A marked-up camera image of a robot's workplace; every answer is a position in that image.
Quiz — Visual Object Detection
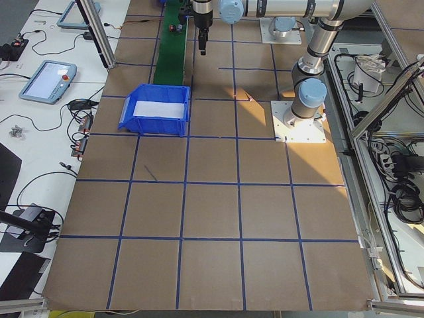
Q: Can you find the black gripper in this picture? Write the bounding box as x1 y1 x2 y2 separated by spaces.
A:
198 25 211 55

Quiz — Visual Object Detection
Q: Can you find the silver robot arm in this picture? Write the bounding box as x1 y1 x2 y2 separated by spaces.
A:
291 18 329 126
217 0 372 58

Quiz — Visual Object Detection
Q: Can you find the green conveyor belt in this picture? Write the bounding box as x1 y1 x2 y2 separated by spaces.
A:
153 1 187 85

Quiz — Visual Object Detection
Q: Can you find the blue left bin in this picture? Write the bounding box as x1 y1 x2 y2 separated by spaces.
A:
118 84 190 136

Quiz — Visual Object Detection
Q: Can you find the white foam pad left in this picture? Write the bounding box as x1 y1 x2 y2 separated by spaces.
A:
133 101 185 119

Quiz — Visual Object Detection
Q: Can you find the black power adapter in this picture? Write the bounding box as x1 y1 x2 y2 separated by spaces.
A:
82 31 93 41

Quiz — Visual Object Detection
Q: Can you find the teach pendant far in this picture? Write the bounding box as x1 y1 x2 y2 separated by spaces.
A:
56 1 88 30

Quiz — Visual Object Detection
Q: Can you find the teach pendant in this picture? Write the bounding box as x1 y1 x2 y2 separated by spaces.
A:
56 1 88 30
19 60 77 104

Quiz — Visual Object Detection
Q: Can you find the teach pendant near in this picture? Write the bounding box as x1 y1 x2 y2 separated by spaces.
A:
19 60 77 104

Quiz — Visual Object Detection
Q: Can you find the aluminium frame post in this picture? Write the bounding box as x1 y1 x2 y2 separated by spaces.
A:
76 0 117 70

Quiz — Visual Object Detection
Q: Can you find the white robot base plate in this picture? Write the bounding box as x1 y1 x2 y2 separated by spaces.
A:
271 101 327 144

